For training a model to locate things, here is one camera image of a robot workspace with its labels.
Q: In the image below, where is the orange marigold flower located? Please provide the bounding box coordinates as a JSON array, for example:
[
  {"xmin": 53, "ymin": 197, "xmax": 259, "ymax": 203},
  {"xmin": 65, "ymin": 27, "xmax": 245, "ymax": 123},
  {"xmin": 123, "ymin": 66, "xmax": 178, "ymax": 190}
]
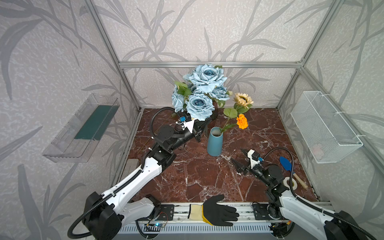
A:
[{"xmin": 221, "ymin": 114, "xmax": 249, "ymax": 133}]

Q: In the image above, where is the teal ceramic vase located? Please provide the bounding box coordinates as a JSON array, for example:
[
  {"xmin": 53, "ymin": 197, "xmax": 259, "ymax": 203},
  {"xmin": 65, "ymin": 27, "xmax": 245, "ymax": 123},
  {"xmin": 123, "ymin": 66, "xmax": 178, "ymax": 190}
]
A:
[{"xmin": 207, "ymin": 127, "xmax": 223, "ymax": 157}]

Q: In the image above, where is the pink glass vase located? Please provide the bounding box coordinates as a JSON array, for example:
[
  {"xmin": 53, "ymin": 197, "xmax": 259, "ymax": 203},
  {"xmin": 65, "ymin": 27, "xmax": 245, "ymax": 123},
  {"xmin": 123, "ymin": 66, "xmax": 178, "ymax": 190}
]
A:
[{"xmin": 211, "ymin": 101, "xmax": 219, "ymax": 121}]

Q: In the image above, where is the cream sunflower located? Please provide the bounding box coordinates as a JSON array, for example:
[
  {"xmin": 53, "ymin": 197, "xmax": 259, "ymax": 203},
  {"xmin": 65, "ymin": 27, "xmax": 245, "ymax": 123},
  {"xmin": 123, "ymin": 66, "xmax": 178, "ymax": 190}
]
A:
[{"xmin": 224, "ymin": 93, "xmax": 254, "ymax": 124}]

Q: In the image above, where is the dusty blue rose bunch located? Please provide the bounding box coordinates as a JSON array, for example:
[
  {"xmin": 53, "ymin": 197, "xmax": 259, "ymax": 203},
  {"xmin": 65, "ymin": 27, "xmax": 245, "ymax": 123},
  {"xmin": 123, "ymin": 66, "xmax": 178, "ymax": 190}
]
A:
[{"xmin": 172, "ymin": 64, "xmax": 233, "ymax": 124}]

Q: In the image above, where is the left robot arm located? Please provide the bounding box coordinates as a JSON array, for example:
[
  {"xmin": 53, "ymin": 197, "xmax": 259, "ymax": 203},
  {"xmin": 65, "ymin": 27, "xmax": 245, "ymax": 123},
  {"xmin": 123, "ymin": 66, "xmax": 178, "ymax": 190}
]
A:
[{"xmin": 67, "ymin": 119, "xmax": 211, "ymax": 240}]

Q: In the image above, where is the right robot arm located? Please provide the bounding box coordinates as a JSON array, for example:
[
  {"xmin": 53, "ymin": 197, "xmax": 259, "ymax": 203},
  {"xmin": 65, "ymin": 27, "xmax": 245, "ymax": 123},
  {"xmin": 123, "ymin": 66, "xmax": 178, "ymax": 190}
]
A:
[{"xmin": 231, "ymin": 149, "xmax": 374, "ymax": 240}]

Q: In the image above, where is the white tape roll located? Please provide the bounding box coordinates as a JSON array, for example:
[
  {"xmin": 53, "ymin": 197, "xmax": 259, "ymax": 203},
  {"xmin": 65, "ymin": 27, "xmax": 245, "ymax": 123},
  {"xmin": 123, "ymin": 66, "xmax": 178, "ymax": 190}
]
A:
[{"xmin": 283, "ymin": 176, "xmax": 298, "ymax": 191}]

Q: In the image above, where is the blue hand trowel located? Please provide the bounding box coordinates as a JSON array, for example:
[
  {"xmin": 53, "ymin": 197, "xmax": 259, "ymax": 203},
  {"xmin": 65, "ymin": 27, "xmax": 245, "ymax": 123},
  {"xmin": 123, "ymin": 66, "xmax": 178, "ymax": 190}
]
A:
[{"xmin": 279, "ymin": 157, "xmax": 308, "ymax": 189}]

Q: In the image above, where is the grey sharpening stone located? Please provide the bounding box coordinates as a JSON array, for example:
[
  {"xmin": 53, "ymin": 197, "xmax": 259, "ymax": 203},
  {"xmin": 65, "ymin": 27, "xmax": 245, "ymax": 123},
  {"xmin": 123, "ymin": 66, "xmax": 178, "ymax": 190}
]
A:
[{"xmin": 122, "ymin": 159, "xmax": 140, "ymax": 178}]

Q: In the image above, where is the black work glove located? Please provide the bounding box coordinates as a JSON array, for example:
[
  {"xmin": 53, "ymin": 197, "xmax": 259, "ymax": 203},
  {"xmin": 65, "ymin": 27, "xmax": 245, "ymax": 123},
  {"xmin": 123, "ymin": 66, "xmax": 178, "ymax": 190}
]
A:
[{"xmin": 188, "ymin": 195, "xmax": 240, "ymax": 227}]

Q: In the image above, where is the small circuit board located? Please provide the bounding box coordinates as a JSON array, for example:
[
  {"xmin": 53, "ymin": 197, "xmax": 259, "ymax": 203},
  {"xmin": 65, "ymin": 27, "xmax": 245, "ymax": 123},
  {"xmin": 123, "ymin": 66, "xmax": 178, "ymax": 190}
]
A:
[{"xmin": 145, "ymin": 222, "xmax": 167, "ymax": 232}]

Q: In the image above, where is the clear acrylic shelf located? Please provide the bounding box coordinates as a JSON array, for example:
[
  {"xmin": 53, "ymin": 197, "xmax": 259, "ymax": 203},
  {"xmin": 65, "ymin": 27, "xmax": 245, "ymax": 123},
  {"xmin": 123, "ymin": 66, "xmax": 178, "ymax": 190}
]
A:
[{"xmin": 43, "ymin": 94, "xmax": 120, "ymax": 163}]

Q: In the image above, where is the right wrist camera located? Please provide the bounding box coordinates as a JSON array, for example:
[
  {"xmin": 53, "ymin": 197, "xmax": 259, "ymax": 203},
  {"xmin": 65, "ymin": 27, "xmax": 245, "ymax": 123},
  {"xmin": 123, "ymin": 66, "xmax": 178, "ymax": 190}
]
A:
[{"xmin": 247, "ymin": 150, "xmax": 264, "ymax": 169}]

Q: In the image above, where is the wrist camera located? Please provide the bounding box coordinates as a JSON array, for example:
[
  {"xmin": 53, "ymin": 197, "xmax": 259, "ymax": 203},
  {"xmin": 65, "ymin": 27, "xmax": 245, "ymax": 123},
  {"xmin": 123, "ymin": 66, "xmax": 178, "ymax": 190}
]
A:
[
  {"xmin": 247, "ymin": 150, "xmax": 264, "ymax": 169},
  {"xmin": 176, "ymin": 117, "xmax": 195, "ymax": 134}
]

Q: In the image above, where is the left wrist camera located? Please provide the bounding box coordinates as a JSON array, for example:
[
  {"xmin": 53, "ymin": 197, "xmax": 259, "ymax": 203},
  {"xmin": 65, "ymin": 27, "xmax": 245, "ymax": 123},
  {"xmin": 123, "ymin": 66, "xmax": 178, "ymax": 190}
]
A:
[{"xmin": 176, "ymin": 117, "xmax": 195, "ymax": 134}]

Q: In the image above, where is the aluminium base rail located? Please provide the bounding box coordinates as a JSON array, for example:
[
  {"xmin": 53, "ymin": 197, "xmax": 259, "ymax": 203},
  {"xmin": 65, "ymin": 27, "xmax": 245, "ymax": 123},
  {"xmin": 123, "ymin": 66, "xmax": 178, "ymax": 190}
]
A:
[{"xmin": 86, "ymin": 201, "xmax": 334, "ymax": 224}]

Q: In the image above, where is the white wire basket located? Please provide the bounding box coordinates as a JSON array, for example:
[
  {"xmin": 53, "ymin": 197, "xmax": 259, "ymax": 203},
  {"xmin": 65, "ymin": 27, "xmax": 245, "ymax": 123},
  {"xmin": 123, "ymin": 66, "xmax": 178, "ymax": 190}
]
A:
[{"xmin": 291, "ymin": 91, "xmax": 364, "ymax": 164}]

